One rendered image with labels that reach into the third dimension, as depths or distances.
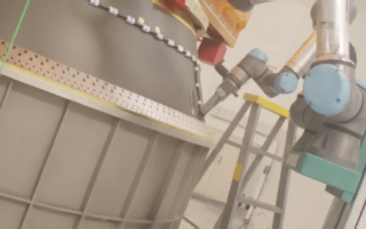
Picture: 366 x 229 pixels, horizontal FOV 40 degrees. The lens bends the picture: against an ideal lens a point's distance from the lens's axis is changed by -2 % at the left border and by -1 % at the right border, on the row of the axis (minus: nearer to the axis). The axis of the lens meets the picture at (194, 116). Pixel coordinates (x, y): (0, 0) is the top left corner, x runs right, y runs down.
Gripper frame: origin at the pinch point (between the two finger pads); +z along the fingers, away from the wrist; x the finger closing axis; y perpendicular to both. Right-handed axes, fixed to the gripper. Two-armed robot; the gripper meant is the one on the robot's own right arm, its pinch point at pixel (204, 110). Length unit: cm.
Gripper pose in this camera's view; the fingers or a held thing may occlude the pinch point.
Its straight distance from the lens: 191.2
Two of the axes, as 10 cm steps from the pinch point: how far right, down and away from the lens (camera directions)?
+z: -7.0, 7.0, -1.3
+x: -0.6, 1.3, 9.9
